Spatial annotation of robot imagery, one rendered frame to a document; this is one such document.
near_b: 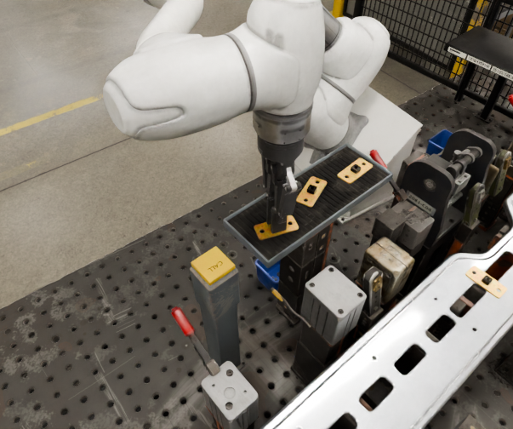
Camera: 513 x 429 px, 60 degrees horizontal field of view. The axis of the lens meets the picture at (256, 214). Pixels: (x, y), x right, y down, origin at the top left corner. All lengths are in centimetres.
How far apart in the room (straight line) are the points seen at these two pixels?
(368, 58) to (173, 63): 91
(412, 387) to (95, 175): 227
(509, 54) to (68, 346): 172
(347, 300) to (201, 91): 50
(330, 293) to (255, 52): 48
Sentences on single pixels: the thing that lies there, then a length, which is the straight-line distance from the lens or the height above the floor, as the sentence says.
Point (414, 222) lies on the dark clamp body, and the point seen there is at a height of 108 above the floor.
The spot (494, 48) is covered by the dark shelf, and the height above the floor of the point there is 103.
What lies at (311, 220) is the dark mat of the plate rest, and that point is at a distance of 90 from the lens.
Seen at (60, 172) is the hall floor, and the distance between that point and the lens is 292.
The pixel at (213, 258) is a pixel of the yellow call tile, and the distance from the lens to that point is 84.
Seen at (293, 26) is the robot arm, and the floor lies 159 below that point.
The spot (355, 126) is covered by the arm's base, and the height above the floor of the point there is 94.
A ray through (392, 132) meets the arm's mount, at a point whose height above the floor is 96.
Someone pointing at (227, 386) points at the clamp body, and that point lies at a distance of 83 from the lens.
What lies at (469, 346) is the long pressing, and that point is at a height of 100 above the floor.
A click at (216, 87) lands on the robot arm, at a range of 54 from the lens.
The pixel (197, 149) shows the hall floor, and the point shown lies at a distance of 285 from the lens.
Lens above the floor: 184
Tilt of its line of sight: 49 degrees down
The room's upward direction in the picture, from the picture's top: straight up
